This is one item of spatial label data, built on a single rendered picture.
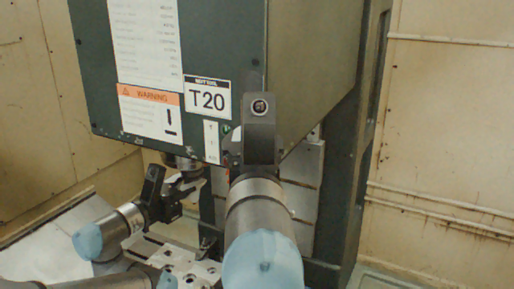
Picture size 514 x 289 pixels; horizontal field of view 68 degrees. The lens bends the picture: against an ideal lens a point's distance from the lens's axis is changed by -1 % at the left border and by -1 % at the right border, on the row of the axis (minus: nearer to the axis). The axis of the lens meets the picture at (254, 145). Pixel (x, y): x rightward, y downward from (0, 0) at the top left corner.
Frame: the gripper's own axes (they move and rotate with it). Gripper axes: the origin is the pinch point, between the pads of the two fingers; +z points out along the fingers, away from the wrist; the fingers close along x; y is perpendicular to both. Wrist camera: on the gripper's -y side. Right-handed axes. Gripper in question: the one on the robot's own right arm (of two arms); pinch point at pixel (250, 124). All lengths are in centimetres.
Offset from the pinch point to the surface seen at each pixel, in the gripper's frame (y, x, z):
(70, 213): 90, -88, 105
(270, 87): -5.9, 3.3, 1.6
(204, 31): -14.3, -7.4, 6.2
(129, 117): 4.5, -24.6, 15.8
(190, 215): 113, -32, 133
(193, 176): 27.6, -14.5, 31.1
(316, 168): 42, 25, 60
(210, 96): -3.1, -7.0, 5.7
